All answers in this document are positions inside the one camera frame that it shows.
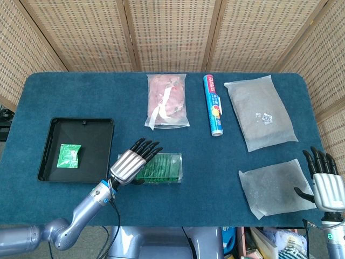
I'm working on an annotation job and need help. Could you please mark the woven wicker folding screen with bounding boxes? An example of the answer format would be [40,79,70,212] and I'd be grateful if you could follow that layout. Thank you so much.
[0,0,345,179]

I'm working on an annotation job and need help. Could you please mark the clear box of green sachets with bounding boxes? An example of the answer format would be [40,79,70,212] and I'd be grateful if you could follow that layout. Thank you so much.
[134,153,182,182]

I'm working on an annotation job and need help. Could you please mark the grey-blue robot torso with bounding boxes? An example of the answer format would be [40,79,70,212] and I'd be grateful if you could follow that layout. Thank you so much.
[107,226,224,259]

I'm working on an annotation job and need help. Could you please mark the black plastic tray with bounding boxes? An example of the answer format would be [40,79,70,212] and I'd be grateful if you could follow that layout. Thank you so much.
[37,117,115,185]

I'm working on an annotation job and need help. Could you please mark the blue cling film roll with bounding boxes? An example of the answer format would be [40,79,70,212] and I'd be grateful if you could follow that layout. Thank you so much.
[202,74,225,137]

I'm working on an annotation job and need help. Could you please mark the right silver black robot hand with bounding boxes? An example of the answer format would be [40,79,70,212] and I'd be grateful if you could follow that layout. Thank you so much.
[293,146,345,214]

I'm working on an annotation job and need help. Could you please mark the large grey plastic package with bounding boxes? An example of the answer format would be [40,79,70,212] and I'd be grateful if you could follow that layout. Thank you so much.
[223,74,299,153]

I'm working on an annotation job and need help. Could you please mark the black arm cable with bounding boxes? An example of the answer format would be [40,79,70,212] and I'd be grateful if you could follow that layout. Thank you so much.
[93,188,122,259]
[302,218,324,259]

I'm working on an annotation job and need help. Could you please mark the black device behind table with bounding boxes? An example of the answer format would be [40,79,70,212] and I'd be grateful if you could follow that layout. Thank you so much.
[0,107,14,142]

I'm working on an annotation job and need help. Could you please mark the green packet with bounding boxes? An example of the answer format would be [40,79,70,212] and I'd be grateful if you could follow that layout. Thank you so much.
[56,144,82,168]

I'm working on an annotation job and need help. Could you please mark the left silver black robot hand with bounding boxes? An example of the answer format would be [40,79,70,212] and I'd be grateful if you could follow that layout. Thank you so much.
[109,137,164,187]

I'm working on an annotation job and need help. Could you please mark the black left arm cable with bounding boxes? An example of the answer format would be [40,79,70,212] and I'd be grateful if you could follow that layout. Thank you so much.
[93,188,122,259]

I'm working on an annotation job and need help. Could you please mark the blue table cloth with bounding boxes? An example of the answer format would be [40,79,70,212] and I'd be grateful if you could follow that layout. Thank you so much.
[0,71,334,227]

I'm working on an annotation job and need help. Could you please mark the small frosted grey bag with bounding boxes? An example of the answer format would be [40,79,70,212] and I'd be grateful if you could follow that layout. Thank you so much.
[238,158,318,221]

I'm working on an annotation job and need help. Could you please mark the striped fabric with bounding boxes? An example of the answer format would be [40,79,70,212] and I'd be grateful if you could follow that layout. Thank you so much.
[279,249,308,259]

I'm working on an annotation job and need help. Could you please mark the clear zip bag pink contents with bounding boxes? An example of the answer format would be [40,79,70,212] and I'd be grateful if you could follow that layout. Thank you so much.
[144,73,191,131]

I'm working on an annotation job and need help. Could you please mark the blue plastic bottle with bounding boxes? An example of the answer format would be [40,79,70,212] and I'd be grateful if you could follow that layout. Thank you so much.
[222,226,237,256]

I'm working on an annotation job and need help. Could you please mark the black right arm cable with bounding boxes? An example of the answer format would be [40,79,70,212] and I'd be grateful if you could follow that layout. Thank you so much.
[302,218,324,259]

